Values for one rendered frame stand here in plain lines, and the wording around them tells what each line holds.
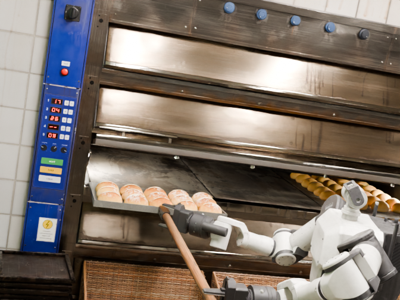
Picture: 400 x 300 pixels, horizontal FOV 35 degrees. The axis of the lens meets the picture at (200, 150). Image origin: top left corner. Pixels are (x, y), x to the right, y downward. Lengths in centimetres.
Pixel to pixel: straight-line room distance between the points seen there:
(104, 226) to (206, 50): 90
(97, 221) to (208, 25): 99
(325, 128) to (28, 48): 138
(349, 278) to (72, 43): 154
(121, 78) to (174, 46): 27
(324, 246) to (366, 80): 121
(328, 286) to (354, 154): 148
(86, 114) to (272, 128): 84
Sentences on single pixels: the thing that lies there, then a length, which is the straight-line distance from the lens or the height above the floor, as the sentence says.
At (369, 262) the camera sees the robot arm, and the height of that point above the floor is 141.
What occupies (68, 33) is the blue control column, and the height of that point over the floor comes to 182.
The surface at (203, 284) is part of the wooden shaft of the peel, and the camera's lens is 188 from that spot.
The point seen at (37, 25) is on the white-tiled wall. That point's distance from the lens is 272.
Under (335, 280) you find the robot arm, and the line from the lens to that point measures 169.
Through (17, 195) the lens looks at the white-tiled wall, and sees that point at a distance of 283.
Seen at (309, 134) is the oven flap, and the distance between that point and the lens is 301.
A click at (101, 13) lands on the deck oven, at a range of 273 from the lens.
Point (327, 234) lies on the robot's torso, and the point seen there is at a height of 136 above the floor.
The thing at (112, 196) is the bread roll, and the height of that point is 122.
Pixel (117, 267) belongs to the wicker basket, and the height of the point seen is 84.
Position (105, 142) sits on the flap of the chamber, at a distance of 264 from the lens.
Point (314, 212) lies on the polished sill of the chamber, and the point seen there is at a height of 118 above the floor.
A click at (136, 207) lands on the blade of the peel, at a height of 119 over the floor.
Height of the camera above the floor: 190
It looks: 10 degrees down
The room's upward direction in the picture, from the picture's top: 10 degrees clockwise
